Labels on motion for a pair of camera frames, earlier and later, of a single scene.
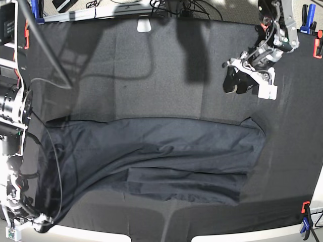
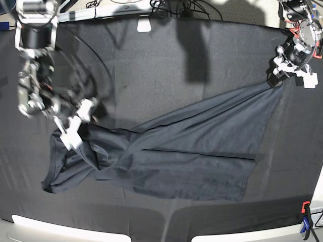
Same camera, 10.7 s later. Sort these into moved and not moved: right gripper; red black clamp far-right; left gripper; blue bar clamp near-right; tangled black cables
Moved: left gripper; right gripper
Not moved: red black clamp far-right; blue bar clamp near-right; tangled black cables
